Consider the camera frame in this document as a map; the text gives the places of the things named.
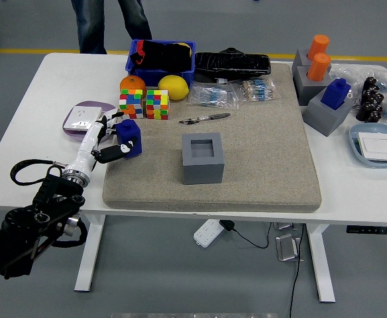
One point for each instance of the white wall switch panel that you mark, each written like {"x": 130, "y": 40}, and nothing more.
{"x": 377, "y": 145}

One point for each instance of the white power strip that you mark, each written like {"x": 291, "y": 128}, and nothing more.
{"x": 206, "y": 233}

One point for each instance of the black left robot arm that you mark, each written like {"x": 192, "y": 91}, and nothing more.
{"x": 24, "y": 225}

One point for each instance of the blue square seal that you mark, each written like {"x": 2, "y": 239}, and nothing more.
{"x": 334, "y": 94}
{"x": 132, "y": 132}

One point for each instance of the clear bag of metal parts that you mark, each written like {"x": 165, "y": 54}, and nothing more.
{"x": 352, "y": 71}

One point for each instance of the clear metal floor bracket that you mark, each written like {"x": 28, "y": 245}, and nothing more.
{"x": 284, "y": 226}
{"x": 288, "y": 248}

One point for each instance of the grey-brown mat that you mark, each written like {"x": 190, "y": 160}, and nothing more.
{"x": 263, "y": 159}

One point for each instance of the person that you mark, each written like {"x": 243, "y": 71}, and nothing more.
{"x": 90, "y": 26}

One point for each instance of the small white label tag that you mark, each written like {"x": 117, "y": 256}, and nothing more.
{"x": 221, "y": 81}

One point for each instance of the yellow lemon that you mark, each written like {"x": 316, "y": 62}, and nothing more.
{"x": 173, "y": 86}

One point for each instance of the yellow item in bin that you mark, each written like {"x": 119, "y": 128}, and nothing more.
{"x": 182, "y": 43}

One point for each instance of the colourful puzzle cube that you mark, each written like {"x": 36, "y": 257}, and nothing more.
{"x": 157, "y": 104}
{"x": 131, "y": 104}

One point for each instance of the black cloth with red trim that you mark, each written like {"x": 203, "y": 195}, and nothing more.
{"x": 167, "y": 56}

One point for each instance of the orange fruit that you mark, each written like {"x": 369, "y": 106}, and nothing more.
{"x": 132, "y": 83}

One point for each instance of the grey round seal holder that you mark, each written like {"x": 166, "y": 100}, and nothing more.
{"x": 307, "y": 91}
{"x": 299, "y": 59}

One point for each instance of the purple tray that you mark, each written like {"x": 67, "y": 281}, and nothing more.
{"x": 105, "y": 105}

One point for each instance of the black pen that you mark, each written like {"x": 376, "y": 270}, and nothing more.
{"x": 213, "y": 116}

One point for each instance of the clear bag brown resistors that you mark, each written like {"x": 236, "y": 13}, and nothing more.
{"x": 256, "y": 89}

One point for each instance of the light blue tray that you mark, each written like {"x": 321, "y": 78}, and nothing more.
{"x": 379, "y": 127}

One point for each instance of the black plastic wrapped package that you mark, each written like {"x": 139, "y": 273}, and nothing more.
{"x": 233, "y": 64}

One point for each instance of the grey square seal holder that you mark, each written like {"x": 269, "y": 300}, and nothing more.
{"x": 203, "y": 170}
{"x": 322, "y": 119}

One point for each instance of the blue plastic bin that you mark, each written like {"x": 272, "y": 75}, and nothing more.
{"x": 153, "y": 77}

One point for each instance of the white table leg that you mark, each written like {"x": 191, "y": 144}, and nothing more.
{"x": 89, "y": 265}
{"x": 322, "y": 271}

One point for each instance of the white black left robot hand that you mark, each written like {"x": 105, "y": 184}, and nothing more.
{"x": 87, "y": 145}

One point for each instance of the black table control panel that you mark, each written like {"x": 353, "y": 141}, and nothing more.
{"x": 372, "y": 230}

